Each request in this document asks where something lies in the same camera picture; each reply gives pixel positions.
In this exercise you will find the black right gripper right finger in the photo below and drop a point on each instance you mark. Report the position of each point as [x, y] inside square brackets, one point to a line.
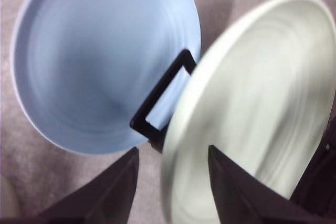
[245, 199]

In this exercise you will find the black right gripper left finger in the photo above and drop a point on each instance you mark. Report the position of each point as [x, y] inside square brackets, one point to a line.
[105, 199]

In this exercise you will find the green plate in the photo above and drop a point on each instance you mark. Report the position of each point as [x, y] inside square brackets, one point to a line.
[260, 96]

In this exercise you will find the blue plate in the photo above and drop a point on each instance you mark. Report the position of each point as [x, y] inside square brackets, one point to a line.
[83, 68]

